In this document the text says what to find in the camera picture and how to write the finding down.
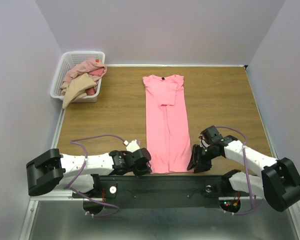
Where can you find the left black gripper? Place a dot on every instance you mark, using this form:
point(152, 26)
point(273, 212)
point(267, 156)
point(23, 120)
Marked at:
point(145, 169)

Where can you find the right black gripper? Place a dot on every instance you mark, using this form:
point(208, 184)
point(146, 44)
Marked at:
point(201, 158)

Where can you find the bright pink t shirt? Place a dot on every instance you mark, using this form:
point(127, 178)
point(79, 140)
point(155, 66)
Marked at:
point(167, 129)

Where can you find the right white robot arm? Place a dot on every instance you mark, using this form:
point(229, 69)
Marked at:
point(277, 181)

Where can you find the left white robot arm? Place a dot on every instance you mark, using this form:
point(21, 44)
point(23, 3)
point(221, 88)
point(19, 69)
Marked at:
point(55, 171)

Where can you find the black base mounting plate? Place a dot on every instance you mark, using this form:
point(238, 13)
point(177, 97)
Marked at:
point(161, 191)

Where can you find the beige t shirt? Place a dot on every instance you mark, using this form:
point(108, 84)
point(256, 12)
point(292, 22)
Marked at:
point(76, 88)

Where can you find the red t shirt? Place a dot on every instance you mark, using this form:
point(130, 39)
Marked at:
point(96, 75)

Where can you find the dusty pink t shirt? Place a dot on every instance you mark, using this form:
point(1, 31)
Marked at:
point(82, 68)

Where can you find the white plastic laundry basket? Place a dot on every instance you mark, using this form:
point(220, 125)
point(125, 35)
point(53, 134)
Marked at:
point(69, 60)

